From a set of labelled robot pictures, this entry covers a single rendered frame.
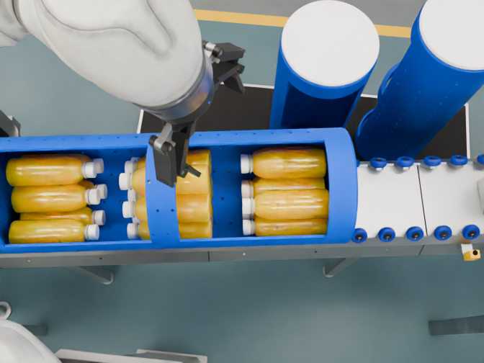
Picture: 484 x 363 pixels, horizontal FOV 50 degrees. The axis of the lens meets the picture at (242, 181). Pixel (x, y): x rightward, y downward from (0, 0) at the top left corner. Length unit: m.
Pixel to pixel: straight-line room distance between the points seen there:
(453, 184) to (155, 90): 1.24
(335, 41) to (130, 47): 1.21
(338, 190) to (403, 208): 0.38
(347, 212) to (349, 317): 1.23
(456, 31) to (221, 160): 0.77
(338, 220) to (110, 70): 0.87
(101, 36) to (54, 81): 2.44
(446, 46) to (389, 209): 0.49
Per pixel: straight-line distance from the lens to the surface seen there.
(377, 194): 1.50
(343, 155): 1.18
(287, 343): 2.33
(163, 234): 1.20
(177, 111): 0.51
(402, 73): 1.77
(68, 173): 1.32
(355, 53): 1.54
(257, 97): 2.43
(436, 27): 1.64
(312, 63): 1.50
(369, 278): 2.41
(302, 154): 1.27
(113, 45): 0.37
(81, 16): 0.36
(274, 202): 1.21
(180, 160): 0.65
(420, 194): 1.53
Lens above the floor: 2.32
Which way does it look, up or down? 73 degrees down
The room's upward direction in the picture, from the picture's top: straight up
